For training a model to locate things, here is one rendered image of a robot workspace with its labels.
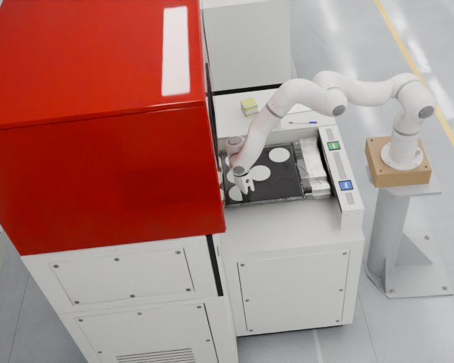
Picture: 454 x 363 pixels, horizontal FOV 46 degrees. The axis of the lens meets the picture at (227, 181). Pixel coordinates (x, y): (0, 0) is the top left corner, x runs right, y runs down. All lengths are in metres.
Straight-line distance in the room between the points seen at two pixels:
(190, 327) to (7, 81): 1.30
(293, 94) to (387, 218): 1.03
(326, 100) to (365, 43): 3.04
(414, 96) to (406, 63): 2.58
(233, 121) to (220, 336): 1.06
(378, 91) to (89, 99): 1.18
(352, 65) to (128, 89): 3.41
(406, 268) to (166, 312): 1.57
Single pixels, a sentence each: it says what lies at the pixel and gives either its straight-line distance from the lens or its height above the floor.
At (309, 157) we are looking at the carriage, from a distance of 2.63.
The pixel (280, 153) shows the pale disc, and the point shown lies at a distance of 2.62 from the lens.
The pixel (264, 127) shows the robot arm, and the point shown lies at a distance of 2.13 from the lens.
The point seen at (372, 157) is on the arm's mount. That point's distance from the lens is 2.60.
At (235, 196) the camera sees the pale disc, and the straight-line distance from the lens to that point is 2.44.
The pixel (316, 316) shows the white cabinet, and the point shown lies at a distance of 2.87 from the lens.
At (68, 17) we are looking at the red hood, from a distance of 2.02.
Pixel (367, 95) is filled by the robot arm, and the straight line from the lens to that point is 2.21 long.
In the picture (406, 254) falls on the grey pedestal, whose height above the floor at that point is 0.13.
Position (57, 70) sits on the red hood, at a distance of 1.75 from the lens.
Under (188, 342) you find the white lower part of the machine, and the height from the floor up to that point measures 0.46.
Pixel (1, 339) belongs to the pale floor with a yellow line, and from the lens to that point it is 3.45.
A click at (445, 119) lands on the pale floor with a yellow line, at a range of 4.33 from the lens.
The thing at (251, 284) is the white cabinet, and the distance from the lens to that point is 2.53.
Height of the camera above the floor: 2.71
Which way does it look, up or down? 46 degrees down
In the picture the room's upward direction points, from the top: 8 degrees counter-clockwise
